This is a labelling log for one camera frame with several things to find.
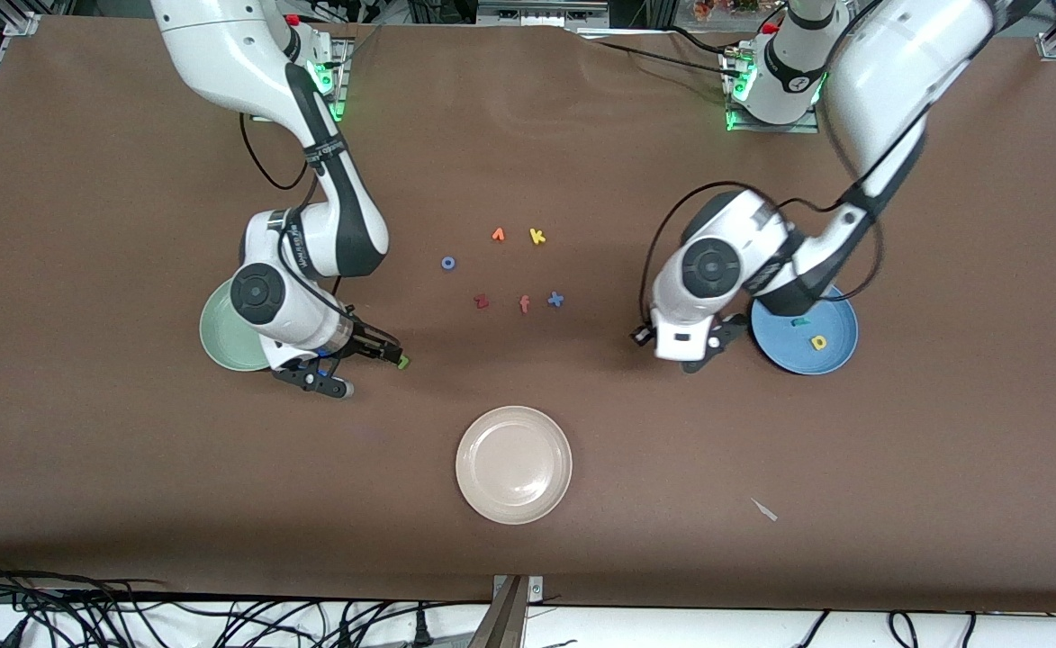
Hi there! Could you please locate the metal camera post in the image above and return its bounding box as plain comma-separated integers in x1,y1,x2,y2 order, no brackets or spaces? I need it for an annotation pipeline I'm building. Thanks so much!
466,576,528,648

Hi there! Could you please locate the silver aluminium rail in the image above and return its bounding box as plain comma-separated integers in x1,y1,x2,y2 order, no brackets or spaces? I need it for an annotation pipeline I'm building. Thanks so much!
478,0,609,23

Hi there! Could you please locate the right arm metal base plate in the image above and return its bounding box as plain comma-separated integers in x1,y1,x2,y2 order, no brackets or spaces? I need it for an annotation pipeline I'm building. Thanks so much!
316,36,353,122

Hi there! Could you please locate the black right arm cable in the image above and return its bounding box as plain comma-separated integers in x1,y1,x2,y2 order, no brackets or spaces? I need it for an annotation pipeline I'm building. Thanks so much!
238,112,402,347

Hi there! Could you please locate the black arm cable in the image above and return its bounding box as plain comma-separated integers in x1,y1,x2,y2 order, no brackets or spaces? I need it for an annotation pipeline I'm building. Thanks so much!
640,183,884,334
238,112,402,347

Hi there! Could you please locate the brown table cover mat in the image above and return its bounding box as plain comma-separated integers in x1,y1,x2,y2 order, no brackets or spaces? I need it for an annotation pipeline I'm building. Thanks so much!
0,16,1056,615

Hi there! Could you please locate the silver clamp bracket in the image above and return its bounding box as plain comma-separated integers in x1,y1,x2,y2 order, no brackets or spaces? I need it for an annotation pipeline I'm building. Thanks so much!
492,574,545,602

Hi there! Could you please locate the beige plate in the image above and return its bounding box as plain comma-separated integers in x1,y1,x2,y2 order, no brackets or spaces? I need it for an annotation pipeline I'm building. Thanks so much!
456,405,573,526

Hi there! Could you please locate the black floor cable tangle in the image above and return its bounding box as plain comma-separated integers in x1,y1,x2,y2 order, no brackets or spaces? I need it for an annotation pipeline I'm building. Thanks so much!
0,553,492,648

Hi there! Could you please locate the black cable on mat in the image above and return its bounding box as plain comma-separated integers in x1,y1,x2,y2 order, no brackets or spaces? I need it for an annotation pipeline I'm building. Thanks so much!
582,36,745,77
663,25,749,59

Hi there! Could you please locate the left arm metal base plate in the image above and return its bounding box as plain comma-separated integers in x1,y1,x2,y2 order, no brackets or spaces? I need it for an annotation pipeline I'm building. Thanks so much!
727,106,824,134

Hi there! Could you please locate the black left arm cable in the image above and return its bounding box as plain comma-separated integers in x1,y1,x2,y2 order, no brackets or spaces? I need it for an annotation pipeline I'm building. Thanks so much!
640,183,884,334

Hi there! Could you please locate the green plate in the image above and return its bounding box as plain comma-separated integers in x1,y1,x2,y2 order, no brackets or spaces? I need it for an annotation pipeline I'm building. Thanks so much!
199,279,272,373

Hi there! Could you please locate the blue plate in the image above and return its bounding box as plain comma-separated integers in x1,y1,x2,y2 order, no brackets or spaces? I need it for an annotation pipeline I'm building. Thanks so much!
751,286,860,376

